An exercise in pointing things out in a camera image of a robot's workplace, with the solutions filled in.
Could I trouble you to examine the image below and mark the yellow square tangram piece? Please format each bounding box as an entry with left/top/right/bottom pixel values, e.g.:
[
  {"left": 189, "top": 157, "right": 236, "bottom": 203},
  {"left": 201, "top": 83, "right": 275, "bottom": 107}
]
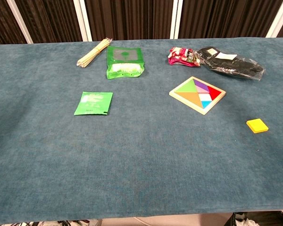
[{"left": 246, "top": 119, "right": 269, "bottom": 134}]

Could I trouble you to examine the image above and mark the wooden tangram puzzle tray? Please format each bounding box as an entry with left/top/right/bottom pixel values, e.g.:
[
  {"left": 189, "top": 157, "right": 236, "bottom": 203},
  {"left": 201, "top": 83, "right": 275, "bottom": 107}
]
[{"left": 168, "top": 76, "right": 227, "bottom": 115}]

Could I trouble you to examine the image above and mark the blue velvet tablecloth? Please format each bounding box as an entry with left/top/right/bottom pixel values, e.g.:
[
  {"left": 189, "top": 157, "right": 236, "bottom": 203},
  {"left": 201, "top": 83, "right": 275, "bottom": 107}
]
[{"left": 0, "top": 37, "right": 283, "bottom": 225}]

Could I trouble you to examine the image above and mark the flat green sachet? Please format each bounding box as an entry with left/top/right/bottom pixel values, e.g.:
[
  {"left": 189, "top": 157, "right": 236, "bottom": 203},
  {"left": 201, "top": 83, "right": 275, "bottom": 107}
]
[{"left": 74, "top": 91, "right": 114, "bottom": 116}]

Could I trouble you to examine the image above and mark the green pouch with white contents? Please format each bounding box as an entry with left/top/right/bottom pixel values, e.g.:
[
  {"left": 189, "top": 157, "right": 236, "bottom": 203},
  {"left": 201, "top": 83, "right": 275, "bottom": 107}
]
[{"left": 106, "top": 45, "right": 145, "bottom": 80}]

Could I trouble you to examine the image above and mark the green triangle tangram piece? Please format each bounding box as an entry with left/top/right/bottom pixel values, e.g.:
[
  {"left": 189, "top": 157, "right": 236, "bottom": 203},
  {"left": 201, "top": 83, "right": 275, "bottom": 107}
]
[{"left": 174, "top": 78, "right": 199, "bottom": 93}]

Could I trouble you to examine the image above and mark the orange triangle tangram piece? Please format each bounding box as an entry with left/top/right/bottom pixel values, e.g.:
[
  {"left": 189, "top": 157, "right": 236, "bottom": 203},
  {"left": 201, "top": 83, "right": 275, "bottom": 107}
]
[{"left": 175, "top": 92, "right": 205, "bottom": 110}]

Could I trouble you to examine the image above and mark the red and pink snack packet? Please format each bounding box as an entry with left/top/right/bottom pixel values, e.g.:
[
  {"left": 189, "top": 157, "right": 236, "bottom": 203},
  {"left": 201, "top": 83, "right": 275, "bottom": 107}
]
[{"left": 167, "top": 47, "right": 201, "bottom": 68}]

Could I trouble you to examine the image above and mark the red triangle tangram piece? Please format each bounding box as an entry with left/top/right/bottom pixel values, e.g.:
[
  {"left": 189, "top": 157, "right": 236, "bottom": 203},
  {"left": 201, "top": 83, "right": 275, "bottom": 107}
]
[{"left": 207, "top": 86, "right": 222, "bottom": 101}]

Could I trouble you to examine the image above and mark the bundle of wooden sticks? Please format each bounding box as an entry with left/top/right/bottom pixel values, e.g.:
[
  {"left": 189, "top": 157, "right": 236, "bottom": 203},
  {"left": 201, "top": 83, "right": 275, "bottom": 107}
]
[{"left": 76, "top": 37, "right": 113, "bottom": 69}]

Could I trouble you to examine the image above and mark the black item in clear bag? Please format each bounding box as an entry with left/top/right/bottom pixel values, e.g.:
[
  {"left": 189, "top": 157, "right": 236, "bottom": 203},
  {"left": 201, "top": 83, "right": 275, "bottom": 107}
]
[{"left": 194, "top": 46, "right": 266, "bottom": 81}]

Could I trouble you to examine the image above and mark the crumpled white paper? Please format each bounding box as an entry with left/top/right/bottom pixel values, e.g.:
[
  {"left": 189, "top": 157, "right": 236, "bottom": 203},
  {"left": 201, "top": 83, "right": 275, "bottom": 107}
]
[{"left": 235, "top": 218, "right": 258, "bottom": 226}]

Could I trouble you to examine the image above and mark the black storage box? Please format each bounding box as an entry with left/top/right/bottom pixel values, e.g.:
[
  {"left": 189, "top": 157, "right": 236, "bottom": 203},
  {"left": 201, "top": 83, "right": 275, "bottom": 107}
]
[{"left": 230, "top": 210, "right": 283, "bottom": 226}]

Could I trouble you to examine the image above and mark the white frame post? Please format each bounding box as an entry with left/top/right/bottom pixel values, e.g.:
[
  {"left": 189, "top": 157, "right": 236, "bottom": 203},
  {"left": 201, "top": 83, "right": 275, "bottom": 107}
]
[
  {"left": 6, "top": 0, "right": 34, "bottom": 44},
  {"left": 266, "top": 0, "right": 283, "bottom": 38},
  {"left": 169, "top": 0, "right": 184, "bottom": 40},
  {"left": 73, "top": 0, "right": 93, "bottom": 42}
]

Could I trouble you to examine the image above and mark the tangle of floor cables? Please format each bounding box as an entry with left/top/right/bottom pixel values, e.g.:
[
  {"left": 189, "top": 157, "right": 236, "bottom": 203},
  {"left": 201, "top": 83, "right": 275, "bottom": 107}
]
[{"left": 25, "top": 219, "right": 102, "bottom": 226}]

